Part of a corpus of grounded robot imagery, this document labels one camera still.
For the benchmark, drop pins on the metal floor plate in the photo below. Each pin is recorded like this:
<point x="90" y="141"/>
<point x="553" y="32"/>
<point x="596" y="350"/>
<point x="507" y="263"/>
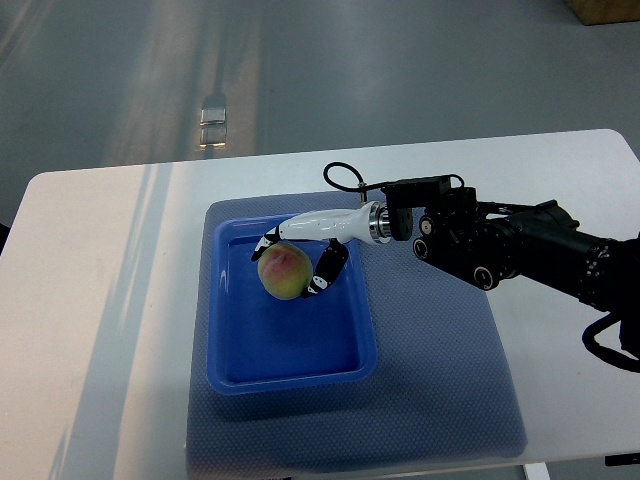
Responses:
<point x="213" y="127"/>

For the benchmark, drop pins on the grey textured mat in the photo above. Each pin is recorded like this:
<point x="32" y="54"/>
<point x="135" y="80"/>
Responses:
<point x="441" y="391"/>

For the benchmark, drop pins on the blue plastic tray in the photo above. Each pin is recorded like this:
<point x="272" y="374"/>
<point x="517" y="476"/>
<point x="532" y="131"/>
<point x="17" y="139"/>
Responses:
<point x="257" y="343"/>

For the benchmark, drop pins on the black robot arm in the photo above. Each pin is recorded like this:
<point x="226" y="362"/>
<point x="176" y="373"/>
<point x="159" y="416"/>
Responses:
<point x="484" y="243"/>

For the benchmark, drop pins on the yellow red peach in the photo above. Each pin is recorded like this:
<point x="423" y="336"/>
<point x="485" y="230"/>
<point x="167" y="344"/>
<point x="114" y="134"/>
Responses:
<point x="285" y="271"/>

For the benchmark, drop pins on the black table bracket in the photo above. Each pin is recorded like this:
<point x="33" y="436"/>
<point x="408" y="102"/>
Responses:
<point x="627" y="459"/>

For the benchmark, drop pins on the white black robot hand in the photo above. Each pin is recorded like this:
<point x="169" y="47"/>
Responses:
<point x="336" y="228"/>

